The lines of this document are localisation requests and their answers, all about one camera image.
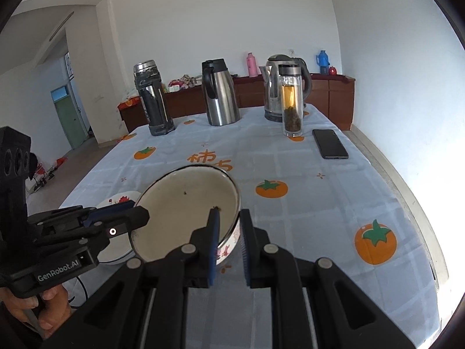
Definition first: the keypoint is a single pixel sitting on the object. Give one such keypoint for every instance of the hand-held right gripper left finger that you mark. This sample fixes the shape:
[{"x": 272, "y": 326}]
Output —
[{"x": 214, "y": 247}]

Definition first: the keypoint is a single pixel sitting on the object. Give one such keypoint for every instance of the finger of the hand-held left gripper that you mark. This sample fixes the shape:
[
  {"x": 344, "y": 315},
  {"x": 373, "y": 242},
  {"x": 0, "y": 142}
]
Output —
[
  {"x": 109, "y": 211},
  {"x": 127, "y": 220}
]

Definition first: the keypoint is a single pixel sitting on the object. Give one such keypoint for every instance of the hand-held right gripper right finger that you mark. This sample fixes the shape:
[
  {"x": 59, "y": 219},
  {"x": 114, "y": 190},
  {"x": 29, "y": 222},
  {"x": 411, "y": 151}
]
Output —
[{"x": 245, "y": 247}]

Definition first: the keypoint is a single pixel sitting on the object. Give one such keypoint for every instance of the small red floral plate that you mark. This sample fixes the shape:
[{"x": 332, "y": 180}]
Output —
[{"x": 118, "y": 254}]

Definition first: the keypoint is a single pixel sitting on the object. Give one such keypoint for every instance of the white enamel bowl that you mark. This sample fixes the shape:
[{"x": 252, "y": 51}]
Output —
[{"x": 181, "y": 207}]

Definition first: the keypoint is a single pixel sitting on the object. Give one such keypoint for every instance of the person's left hand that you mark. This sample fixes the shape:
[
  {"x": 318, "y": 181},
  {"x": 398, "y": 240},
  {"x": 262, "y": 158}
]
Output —
[{"x": 54, "y": 312}]

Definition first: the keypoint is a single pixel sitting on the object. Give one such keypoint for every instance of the red plastic bag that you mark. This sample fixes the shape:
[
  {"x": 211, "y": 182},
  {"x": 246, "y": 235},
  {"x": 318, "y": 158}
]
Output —
[{"x": 61, "y": 161}]

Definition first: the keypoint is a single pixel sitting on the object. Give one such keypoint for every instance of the persimmon printed tablecloth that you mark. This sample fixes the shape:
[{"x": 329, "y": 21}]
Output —
[{"x": 308, "y": 196}]

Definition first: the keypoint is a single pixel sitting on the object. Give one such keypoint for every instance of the green door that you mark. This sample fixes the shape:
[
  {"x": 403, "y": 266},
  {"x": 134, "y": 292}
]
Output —
[{"x": 71, "y": 120}]

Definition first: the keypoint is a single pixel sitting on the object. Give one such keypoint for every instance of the dark steel thermos flask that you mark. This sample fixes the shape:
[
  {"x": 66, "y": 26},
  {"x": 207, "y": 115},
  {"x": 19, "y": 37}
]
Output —
[{"x": 154, "y": 105}]

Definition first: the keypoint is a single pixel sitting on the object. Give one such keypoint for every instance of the black smartphone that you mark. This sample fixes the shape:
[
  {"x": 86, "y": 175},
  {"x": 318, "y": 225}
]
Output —
[{"x": 330, "y": 143}]

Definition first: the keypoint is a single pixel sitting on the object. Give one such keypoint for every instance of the glass tea bottle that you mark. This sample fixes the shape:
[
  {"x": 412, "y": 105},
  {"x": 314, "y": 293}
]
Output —
[{"x": 290, "y": 116}]

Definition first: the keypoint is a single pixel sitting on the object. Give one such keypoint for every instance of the steel electric kettle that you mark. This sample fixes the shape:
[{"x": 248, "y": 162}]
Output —
[{"x": 270, "y": 94}]

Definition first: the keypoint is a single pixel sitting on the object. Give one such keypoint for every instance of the wooden sideboard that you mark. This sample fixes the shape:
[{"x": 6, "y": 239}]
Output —
[{"x": 334, "y": 98}]

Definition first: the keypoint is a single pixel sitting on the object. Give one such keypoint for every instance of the ceiling tube light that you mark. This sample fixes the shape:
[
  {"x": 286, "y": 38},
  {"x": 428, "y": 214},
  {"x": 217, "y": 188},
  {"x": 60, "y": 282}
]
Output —
[{"x": 61, "y": 26}]

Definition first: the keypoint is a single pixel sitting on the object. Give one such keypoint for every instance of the pink thermos jug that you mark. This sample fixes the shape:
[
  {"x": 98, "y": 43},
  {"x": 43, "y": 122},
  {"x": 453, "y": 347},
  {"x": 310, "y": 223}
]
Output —
[{"x": 251, "y": 66}]

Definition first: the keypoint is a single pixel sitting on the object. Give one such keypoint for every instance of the blue thermos jug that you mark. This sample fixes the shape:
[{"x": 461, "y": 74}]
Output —
[{"x": 323, "y": 63}]

